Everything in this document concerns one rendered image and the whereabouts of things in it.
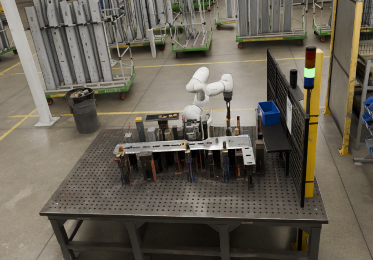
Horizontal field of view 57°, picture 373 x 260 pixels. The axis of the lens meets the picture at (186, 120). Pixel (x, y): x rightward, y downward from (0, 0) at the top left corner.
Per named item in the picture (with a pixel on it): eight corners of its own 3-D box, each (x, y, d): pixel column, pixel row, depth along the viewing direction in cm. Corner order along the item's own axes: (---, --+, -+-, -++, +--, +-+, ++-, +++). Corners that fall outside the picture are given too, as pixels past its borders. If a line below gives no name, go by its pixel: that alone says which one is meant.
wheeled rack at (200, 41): (208, 57, 933) (203, -12, 853) (172, 59, 950) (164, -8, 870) (213, 39, 1100) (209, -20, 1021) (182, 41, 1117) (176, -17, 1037)
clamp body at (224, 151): (222, 183, 332) (220, 152, 316) (221, 176, 343) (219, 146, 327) (231, 182, 331) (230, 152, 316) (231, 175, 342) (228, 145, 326)
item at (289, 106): (291, 136, 310) (292, 105, 296) (286, 124, 330) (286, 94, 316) (293, 136, 310) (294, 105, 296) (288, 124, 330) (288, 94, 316)
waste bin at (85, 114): (69, 136, 607) (58, 98, 574) (82, 122, 653) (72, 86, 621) (96, 136, 597) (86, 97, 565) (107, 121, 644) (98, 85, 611)
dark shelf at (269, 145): (266, 153, 316) (266, 150, 314) (255, 110, 395) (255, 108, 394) (291, 152, 313) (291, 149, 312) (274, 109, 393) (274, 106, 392)
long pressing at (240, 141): (111, 156, 343) (111, 154, 342) (116, 144, 362) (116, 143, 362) (252, 147, 329) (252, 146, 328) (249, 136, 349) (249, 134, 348)
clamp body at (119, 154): (120, 188, 343) (113, 157, 326) (124, 178, 356) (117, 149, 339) (131, 187, 342) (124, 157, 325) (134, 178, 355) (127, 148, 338)
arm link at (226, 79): (227, 87, 323) (217, 91, 316) (226, 71, 316) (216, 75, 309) (235, 90, 315) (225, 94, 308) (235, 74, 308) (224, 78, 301)
